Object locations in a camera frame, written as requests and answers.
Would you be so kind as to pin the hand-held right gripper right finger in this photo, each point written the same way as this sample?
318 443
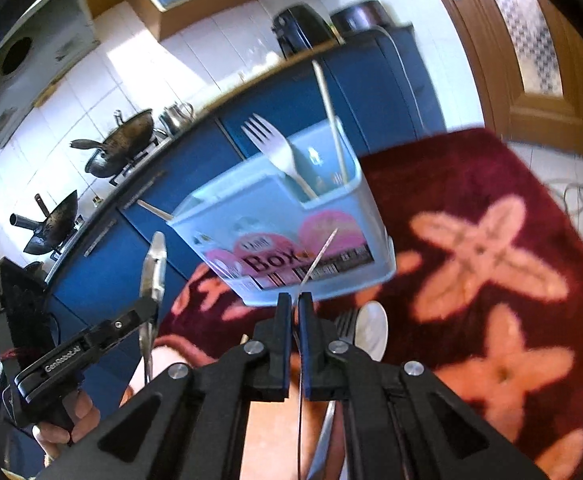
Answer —
309 360

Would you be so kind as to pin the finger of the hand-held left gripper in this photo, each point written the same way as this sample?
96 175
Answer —
144 310

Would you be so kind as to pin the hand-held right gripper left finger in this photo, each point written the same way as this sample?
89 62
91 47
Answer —
282 360

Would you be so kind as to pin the metal fork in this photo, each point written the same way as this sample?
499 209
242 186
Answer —
346 325

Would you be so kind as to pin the thin metal skewer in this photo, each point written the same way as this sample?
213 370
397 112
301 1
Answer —
321 255

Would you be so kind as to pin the light blue utensil holder box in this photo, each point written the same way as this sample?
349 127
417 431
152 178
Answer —
271 230

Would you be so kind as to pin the white plastic fork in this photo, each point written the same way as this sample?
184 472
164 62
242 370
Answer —
274 152

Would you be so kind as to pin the person's left hand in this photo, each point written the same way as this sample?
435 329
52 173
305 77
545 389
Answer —
86 410

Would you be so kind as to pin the small black wok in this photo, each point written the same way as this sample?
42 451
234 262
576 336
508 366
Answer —
54 225

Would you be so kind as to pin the large black wok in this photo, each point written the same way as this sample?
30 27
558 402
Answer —
121 142

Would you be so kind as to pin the metal kettle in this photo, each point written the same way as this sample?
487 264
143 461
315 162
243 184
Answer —
174 119

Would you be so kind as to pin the grey range hood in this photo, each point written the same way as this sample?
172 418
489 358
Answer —
31 75

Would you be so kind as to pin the blue kitchen base cabinet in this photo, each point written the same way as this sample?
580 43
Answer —
371 90

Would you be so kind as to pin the black air fryer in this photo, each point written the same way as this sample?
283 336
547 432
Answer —
301 27

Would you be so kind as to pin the dark rice cooker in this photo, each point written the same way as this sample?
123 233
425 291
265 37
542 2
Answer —
361 15

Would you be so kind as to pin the wooden door with glass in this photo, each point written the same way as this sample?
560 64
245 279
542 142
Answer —
481 35

